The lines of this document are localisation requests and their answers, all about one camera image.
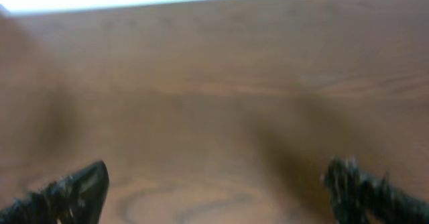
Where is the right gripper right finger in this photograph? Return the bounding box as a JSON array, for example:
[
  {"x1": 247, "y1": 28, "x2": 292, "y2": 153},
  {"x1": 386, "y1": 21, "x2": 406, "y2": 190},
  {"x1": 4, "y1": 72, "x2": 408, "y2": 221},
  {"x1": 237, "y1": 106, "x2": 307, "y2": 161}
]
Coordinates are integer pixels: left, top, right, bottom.
[{"x1": 322, "y1": 158, "x2": 428, "y2": 224}]

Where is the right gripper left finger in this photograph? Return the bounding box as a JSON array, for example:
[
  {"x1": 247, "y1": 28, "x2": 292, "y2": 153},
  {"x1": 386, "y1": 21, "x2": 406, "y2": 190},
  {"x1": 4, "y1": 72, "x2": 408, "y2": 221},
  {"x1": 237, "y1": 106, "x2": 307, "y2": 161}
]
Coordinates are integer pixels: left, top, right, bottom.
[{"x1": 1, "y1": 160, "x2": 109, "y2": 224}]

